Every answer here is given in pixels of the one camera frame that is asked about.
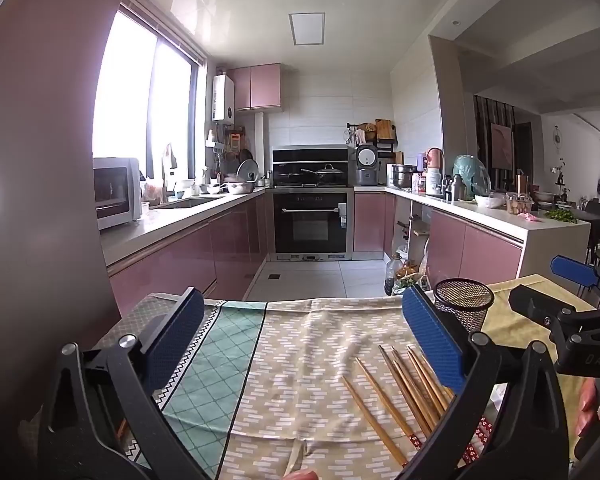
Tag kitchen window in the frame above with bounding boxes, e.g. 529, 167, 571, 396
92, 5, 206, 181

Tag clear plastic container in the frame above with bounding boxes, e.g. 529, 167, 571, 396
505, 192, 533, 216

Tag black wire mesh holder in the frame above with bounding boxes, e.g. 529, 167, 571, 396
433, 278, 495, 333

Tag pink wall cabinet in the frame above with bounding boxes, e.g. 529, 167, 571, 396
228, 63, 282, 112

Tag tall glossy refrigerator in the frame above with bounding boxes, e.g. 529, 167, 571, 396
0, 0, 148, 480

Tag metal kitchen faucet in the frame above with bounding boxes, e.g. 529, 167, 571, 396
161, 142, 178, 206

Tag square ceiling light panel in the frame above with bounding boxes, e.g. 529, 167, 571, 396
288, 11, 326, 47

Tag framed wall painting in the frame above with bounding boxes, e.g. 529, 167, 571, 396
490, 122, 513, 171

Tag beige dash-patterned tablecloth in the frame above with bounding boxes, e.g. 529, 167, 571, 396
207, 296, 481, 480

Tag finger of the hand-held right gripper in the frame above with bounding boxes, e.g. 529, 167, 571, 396
551, 255, 600, 306
509, 285, 600, 346

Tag black wall rack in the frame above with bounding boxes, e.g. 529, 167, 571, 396
347, 119, 398, 153

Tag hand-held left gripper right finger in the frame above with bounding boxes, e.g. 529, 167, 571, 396
402, 284, 578, 480

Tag black wok with lid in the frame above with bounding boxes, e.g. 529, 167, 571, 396
301, 164, 346, 184

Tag grey rice cooker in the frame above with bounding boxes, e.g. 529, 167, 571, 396
355, 144, 381, 186

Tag yellow cloth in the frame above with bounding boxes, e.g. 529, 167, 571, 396
480, 274, 600, 471

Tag white vertical pipe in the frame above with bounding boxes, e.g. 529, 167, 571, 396
254, 111, 266, 188

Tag white microwave oven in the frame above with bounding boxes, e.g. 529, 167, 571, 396
92, 156, 143, 231

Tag bunch of wooden chopsticks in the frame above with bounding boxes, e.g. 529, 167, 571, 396
342, 344, 496, 467

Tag bag of vegetables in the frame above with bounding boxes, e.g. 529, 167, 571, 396
395, 260, 431, 291

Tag steel cooking pot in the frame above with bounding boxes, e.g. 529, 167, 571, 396
391, 163, 418, 189

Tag white water heater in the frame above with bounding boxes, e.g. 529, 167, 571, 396
212, 74, 236, 122

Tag teal diamond-patterned cloth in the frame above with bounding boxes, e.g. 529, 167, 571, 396
92, 292, 268, 480

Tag plastic oil bottle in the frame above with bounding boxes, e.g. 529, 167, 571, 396
384, 252, 405, 297

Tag pink peninsula base cabinets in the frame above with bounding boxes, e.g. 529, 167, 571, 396
354, 186, 592, 288

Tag black built-in oven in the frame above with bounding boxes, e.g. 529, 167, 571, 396
267, 187, 355, 261

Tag black dining chair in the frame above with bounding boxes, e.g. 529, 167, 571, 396
585, 202, 600, 261

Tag person's right hand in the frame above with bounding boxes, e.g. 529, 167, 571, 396
577, 377, 600, 436

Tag kitchen sink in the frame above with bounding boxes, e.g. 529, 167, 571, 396
152, 196, 226, 210

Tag black stove hood unit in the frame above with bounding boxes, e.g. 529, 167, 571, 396
272, 146, 349, 187

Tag pink base cabinets with sink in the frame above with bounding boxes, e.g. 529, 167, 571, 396
100, 187, 273, 311

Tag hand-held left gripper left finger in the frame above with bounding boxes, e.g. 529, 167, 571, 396
37, 287, 206, 480

